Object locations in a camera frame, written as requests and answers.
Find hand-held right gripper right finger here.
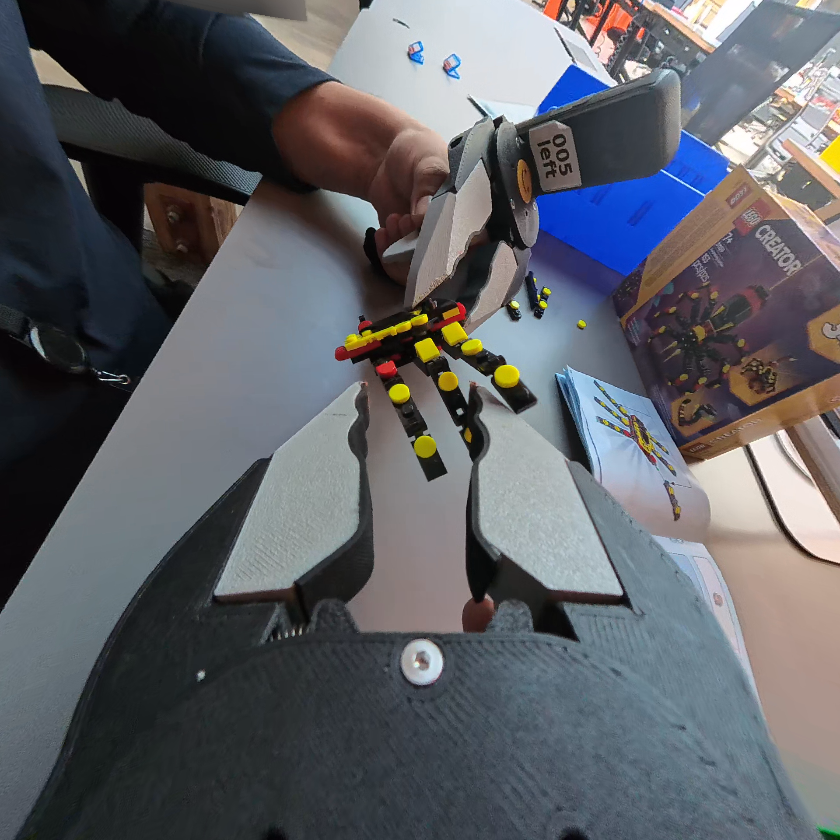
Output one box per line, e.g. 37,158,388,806
465,385,626,603

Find long black yellow lego piece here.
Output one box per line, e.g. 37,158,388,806
523,270,552,320

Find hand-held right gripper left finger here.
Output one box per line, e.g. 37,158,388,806
213,381,376,619

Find person's left hand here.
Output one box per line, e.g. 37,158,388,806
366,126,454,286

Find person's torso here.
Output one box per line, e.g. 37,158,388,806
0,0,198,611

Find white rounded panel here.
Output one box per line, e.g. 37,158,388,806
748,407,840,565

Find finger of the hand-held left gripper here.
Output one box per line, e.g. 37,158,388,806
403,172,494,309
461,241,527,336

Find purple yellow lego box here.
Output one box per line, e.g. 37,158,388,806
612,165,840,460

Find black mesh office chair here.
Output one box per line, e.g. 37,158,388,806
681,5,840,147

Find black lanyard strap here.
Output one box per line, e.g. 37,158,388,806
0,303,40,345

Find person's left forearm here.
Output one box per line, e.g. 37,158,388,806
131,7,395,201

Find wooden table leg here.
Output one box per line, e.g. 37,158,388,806
143,182,238,265

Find open lego instruction booklet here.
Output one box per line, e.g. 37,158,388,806
554,365,762,697

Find badge reel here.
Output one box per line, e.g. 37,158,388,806
26,323,132,388

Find black yellow lego spider model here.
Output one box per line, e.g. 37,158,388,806
333,298,538,483

